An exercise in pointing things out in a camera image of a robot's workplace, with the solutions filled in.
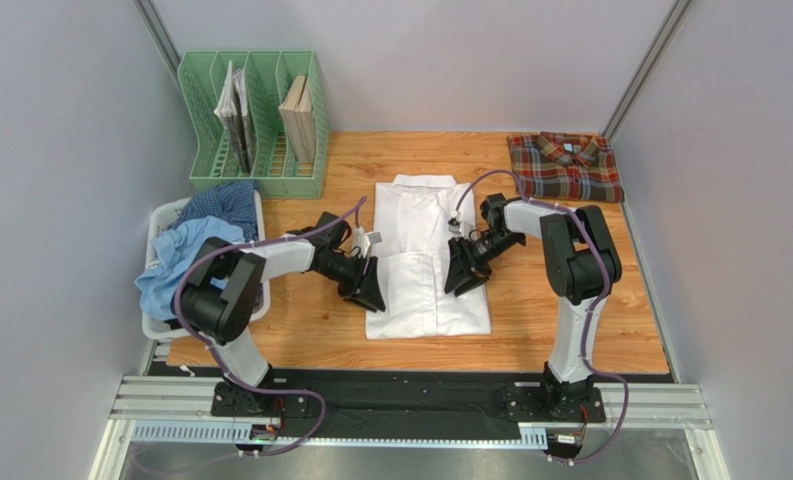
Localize green plastic file organizer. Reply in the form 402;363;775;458
177;50;331;199

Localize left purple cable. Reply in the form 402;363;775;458
171;194;369;461

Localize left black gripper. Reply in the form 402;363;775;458
316;250;386;311

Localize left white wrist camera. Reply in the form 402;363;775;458
349;227;382;258

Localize aluminium frame rail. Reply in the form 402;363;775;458
90;341;730;479

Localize white laundry basket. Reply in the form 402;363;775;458
141;198;271;341

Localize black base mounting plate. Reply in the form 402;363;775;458
149;362;676;444

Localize magazines in organizer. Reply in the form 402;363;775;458
214;60;256;176

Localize beige books in organizer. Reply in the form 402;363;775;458
278;75;317;166

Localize white long sleeve shirt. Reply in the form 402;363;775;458
365;174;492;340

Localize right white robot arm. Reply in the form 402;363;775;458
444;194;622;420

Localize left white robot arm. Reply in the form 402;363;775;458
171;212;386;416

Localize purple cable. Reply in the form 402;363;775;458
450;169;631;465
171;194;369;461

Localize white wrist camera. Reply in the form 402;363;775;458
447;209;475;240
349;227;382;258

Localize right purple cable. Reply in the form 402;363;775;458
450;169;631;465

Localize folded red plaid shirt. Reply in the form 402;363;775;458
507;132;624;203

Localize light blue crumpled shirt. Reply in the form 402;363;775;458
135;216;246;321

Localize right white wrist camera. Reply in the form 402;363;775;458
447;209;475;240

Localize dark blue checked shirt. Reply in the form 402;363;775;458
170;180;260;241

